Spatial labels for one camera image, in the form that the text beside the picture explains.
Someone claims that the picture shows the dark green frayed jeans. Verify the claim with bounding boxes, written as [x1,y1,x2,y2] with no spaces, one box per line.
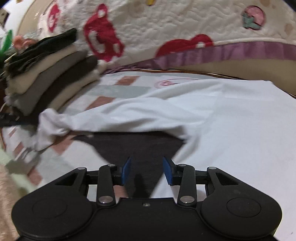
[4,28,77,77]

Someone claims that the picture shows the dark brown folded garment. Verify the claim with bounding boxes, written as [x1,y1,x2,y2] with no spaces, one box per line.
[33,56,97,114]

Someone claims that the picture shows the white quilt with red bears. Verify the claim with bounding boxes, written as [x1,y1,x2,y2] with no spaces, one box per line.
[37,1,295,66]

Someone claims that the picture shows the light green cloth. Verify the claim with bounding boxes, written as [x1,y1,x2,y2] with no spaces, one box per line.
[1,149,35,195]

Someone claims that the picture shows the white hoodie sweatshirt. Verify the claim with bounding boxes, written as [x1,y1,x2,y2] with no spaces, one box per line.
[34,78,296,241]

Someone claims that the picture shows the grey folded sweatshirt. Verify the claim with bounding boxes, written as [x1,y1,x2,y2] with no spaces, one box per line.
[4,51,87,116]

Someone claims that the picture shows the patterned play mat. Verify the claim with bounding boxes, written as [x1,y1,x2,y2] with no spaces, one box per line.
[1,71,219,189]

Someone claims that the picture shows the beige curved headboard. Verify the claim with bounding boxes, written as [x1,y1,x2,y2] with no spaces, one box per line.
[16,0,54,35]

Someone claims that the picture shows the cream folded garment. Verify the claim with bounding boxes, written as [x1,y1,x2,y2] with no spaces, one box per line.
[6,44,77,95]

